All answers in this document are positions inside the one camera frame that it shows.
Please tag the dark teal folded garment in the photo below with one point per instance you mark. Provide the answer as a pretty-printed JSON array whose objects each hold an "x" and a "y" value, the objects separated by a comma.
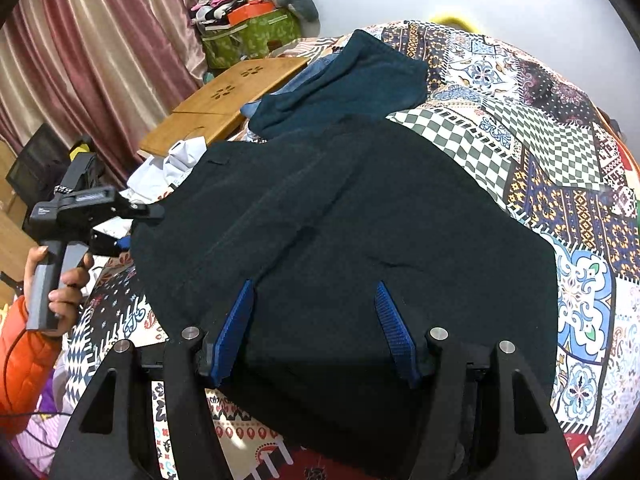
[{"x": 368, "y": 78}]

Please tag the yellow object behind bed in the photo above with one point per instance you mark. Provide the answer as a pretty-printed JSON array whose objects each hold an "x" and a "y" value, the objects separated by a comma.
[{"x": 455, "y": 22}]

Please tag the pink garment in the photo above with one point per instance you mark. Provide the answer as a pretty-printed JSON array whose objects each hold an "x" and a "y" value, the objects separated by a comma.
[{"x": 38, "y": 442}]

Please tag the pink striped curtain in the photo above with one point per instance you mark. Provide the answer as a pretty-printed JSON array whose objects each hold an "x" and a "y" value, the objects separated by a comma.
[{"x": 112, "y": 69}]

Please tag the orange jacket sleeve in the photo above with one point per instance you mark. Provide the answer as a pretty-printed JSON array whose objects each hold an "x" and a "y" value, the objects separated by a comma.
[{"x": 27, "y": 359}]

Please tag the green floral storage bag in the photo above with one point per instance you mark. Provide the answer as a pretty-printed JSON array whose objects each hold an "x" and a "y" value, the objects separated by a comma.
[{"x": 253, "y": 38}]

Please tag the patchwork patterned bedspread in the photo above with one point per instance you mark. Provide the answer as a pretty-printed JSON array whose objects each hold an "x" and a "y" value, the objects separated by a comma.
[{"x": 541, "y": 150}]

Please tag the white cloth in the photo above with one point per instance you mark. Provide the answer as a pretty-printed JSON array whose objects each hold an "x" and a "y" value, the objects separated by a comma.
[{"x": 159, "y": 176}]

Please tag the orange box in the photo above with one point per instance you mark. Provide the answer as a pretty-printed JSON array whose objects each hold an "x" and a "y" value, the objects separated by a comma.
[{"x": 248, "y": 11}]

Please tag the blue denim jeans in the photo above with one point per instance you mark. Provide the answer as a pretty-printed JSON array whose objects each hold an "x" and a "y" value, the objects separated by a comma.
[{"x": 312, "y": 70}]

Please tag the left hand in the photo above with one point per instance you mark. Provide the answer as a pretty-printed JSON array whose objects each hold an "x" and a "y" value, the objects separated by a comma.
[{"x": 63, "y": 302}]

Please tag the wooden lap desk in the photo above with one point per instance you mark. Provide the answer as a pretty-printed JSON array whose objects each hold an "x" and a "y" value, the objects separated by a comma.
[{"x": 214, "y": 111}]

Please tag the black pants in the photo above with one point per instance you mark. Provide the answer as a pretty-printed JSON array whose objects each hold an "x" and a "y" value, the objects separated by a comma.
[{"x": 315, "y": 220}]

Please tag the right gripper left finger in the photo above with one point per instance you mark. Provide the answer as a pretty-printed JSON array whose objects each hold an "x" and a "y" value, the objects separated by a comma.
[{"x": 111, "y": 432}]

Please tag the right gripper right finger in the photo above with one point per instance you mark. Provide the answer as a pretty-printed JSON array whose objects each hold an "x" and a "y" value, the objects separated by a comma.
[{"x": 487, "y": 416}]

